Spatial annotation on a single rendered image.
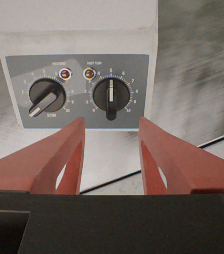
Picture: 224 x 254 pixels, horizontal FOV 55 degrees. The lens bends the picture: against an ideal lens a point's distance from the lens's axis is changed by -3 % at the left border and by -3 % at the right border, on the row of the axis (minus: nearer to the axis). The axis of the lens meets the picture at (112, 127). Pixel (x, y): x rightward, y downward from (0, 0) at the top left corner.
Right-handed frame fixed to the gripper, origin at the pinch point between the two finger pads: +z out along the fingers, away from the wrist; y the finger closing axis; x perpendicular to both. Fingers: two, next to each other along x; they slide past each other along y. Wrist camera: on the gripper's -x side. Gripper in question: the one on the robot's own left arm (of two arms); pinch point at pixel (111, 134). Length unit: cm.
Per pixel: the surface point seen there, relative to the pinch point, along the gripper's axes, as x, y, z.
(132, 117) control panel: 3.7, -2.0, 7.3
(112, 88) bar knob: -0.1, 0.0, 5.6
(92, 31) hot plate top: -4.2, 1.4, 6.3
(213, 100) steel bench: 4.1, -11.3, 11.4
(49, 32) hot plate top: -4.2, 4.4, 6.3
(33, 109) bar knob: 1.8, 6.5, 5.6
